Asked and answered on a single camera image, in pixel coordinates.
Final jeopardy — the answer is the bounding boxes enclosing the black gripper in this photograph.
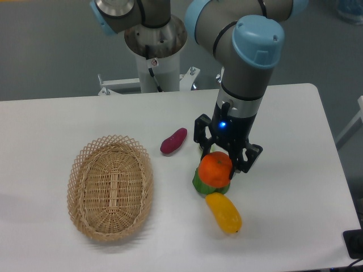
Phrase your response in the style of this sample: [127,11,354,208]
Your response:
[193,104,263,179]

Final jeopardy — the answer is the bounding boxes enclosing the orange fruit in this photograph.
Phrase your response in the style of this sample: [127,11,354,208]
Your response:
[198,151,232,188]

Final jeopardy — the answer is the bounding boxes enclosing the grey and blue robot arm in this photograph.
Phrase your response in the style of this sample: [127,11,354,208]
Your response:
[90,1,308,173]

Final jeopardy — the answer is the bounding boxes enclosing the oval wicker basket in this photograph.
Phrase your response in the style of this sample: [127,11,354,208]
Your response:
[67,135,154,242]

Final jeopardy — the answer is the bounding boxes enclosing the green cucumber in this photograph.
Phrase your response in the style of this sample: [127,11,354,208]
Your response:
[192,145,230,196]

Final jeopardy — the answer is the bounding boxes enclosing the purple sweet potato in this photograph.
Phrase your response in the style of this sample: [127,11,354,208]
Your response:
[160,127,188,155]

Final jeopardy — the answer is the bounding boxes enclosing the yellow mango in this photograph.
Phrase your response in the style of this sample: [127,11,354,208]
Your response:
[205,192,243,234]

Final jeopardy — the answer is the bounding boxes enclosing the black device at table edge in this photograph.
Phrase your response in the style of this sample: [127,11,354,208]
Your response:
[343,229,362,259]

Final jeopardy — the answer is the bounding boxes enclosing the blue object top right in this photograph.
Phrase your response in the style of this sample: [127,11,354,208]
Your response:
[335,0,362,26]

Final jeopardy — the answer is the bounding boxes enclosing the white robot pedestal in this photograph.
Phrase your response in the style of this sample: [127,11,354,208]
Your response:
[98,15,201,96]

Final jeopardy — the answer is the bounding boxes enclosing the white metal frame right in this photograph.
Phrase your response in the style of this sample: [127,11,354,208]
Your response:
[335,96,362,150]

